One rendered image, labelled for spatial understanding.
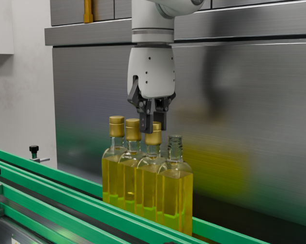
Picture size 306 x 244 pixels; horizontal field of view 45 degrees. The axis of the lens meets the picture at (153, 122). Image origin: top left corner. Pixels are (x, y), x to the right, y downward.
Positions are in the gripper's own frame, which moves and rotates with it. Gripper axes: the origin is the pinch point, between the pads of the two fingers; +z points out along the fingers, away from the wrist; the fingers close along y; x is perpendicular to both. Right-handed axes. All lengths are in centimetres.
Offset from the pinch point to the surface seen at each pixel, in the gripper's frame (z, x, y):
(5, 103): 32, -316, -124
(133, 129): 2.1, -4.5, 1.3
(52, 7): -29, -59, -16
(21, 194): 20.1, -31.8, 13.2
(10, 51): -21, -301, -125
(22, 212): 24.8, -31.9, 12.9
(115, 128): 2.5, -10.3, 1.0
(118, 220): 20.7, -4.2, 6.1
